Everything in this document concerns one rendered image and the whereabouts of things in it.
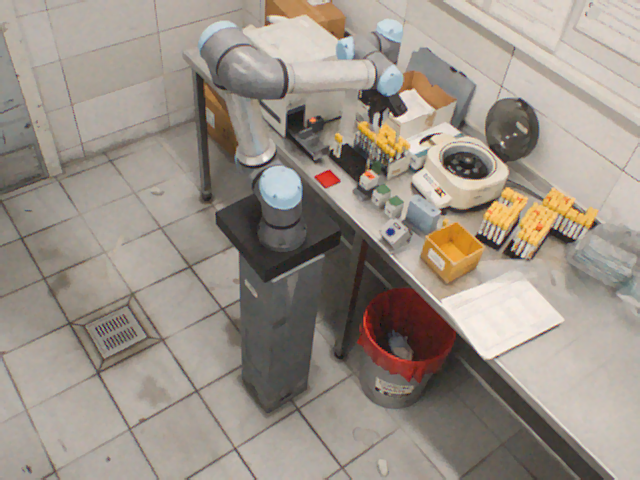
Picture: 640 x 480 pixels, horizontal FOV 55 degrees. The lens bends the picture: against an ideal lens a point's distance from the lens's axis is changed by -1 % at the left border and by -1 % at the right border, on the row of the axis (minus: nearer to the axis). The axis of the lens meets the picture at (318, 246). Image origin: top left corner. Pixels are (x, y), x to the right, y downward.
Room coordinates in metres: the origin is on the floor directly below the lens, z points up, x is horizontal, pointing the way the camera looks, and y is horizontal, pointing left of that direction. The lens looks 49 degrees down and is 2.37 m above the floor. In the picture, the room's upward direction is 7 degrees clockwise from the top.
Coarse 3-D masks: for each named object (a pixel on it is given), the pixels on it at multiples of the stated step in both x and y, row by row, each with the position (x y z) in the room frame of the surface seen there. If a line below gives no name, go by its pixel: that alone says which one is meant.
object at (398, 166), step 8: (360, 136) 1.81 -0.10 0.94; (360, 152) 1.79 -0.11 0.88; (368, 152) 1.76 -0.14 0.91; (376, 152) 1.73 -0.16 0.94; (376, 160) 1.72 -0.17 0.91; (400, 160) 1.70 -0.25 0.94; (408, 160) 1.73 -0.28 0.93; (392, 168) 1.68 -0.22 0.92; (400, 168) 1.71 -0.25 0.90; (392, 176) 1.69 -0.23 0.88
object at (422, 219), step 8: (416, 200) 1.48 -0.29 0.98; (424, 200) 1.48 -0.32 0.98; (408, 208) 1.48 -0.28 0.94; (416, 208) 1.46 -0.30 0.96; (424, 208) 1.44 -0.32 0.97; (432, 208) 1.45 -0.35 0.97; (408, 216) 1.47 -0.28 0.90; (416, 216) 1.45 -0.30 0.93; (424, 216) 1.43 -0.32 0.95; (432, 216) 1.41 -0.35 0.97; (408, 224) 1.45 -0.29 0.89; (416, 224) 1.45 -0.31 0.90; (424, 224) 1.43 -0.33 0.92; (432, 224) 1.42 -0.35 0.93; (416, 232) 1.42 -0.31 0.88; (424, 232) 1.42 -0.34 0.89; (432, 232) 1.43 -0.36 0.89
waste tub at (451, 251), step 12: (444, 228) 1.37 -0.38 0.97; (456, 228) 1.40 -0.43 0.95; (432, 240) 1.34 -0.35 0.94; (444, 240) 1.38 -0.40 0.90; (456, 240) 1.38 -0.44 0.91; (468, 240) 1.35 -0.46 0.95; (432, 252) 1.29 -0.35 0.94; (444, 252) 1.35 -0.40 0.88; (456, 252) 1.36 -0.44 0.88; (468, 252) 1.34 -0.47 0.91; (480, 252) 1.30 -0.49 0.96; (432, 264) 1.28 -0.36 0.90; (444, 264) 1.25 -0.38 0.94; (456, 264) 1.23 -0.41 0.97; (468, 264) 1.27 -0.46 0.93; (444, 276) 1.24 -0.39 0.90; (456, 276) 1.25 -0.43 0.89
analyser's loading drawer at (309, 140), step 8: (296, 120) 1.90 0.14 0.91; (288, 128) 1.84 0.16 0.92; (296, 128) 1.85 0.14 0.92; (304, 128) 1.85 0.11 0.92; (296, 136) 1.80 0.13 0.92; (304, 136) 1.80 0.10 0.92; (312, 136) 1.81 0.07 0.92; (304, 144) 1.76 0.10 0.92; (312, 144) 1.77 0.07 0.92; (320, 144) 1.77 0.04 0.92; (312, 152) 1.72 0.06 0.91; (320, 152) 1.72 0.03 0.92; (328, 152) 1.75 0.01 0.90
